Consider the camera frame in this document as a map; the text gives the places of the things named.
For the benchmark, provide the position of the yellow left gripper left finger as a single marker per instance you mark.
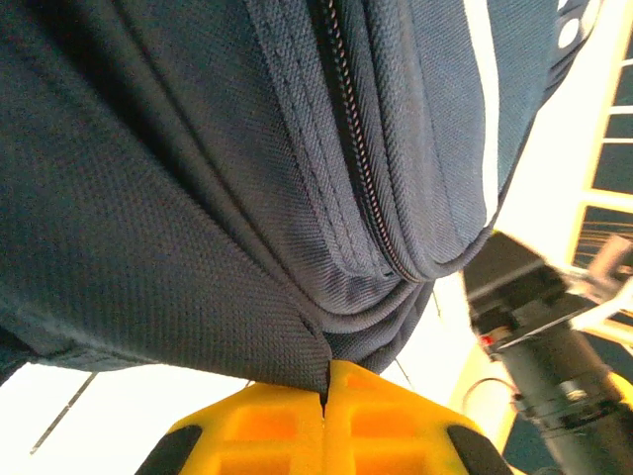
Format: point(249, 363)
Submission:
point(257, 435)

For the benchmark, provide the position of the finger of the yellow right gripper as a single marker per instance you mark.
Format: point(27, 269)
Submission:
point(622, 391)

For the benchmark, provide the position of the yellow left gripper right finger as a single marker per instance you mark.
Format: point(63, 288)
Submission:
point(395, 430)

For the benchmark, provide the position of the navy blue backpack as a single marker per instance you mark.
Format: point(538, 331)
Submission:
point(198, 173)

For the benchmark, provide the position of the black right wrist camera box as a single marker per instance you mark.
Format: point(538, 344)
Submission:
point(509, 274)

